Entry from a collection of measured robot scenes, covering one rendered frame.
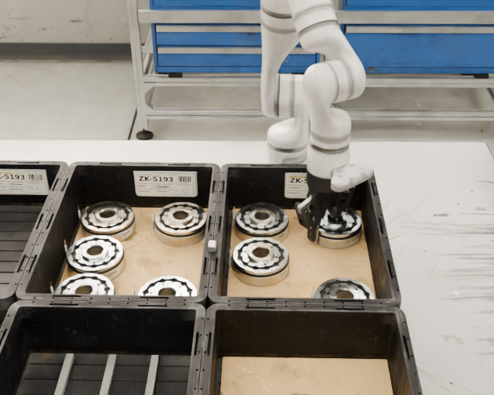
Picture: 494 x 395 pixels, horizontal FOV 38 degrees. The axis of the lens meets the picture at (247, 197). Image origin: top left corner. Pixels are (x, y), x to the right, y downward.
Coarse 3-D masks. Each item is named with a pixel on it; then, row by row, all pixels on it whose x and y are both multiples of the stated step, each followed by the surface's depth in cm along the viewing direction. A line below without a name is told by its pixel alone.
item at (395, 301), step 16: (224, 176) 139; (224, 192) 135; (224, 208) 131; (384, 224) 127; (384, 240) 123; (384, 256) 120; (304, 304) 111; (320, 304) 110; (336, 304) 110; (352, 304) 110; (368, 304) 110; (384, 304) 110; (400, 304) 111
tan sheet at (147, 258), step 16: (144, 208) 148; (160, 208) 148; (80, 224) 143; (144, 224) 143; (128, 240) 139; (144, 240) 139; (128, 256) 135; (144, 256) 135; (160, 256) 135; (176, 256) 135; (192, 256) 135; (64, 272) 132; (128, 272) 132; (144, 272) 132; (160, 272) 132; (176, 272) 132; (192, 272) 132; (128, 288) 128
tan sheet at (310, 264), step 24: (288, 216) 146; (360, 216) 146; (240, 240) 139; (288, 240) 139; (360, 240) 139; (312, 264) 133; (336, 264) 133; (360, 264) 133; (240, 288) 128; (264, 288) 128; (288, 288) 128; (312, 288) 128
